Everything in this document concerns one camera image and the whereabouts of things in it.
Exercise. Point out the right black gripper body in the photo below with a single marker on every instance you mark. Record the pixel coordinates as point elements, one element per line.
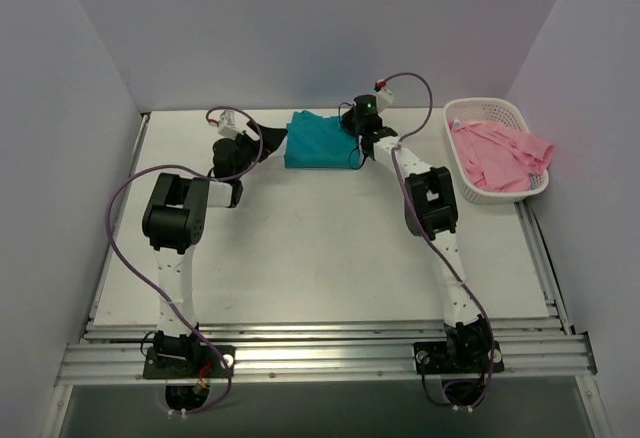
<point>350,121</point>

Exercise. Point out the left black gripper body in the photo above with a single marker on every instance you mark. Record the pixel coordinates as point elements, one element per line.
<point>258,139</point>

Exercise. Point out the teal t-shirt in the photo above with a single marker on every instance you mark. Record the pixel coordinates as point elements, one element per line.
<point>318,142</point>

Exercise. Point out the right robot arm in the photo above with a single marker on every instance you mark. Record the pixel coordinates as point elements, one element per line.
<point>430,213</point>

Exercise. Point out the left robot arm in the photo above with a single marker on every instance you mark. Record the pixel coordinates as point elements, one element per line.
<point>174,221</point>

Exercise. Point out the white perforated plastic basket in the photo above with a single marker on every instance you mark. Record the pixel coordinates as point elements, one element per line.
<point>488,109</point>

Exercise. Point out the pink t-shirt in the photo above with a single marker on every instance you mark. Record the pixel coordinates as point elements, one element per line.
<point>498,158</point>

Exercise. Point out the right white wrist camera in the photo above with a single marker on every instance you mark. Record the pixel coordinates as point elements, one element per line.
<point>384,95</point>

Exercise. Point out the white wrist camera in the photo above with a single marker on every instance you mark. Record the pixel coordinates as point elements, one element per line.
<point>226,125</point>
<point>384,95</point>

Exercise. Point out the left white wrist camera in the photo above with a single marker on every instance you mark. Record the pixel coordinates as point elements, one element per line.
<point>226,125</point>

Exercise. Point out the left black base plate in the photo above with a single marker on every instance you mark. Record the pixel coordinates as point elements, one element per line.
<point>204,364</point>

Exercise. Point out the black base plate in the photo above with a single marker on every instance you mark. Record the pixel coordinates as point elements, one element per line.
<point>204,364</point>
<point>440,357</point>

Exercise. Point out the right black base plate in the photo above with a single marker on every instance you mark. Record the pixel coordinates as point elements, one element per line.
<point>440,357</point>

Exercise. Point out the aluminium rail frame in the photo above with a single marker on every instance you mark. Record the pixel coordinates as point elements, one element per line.
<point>315,277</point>

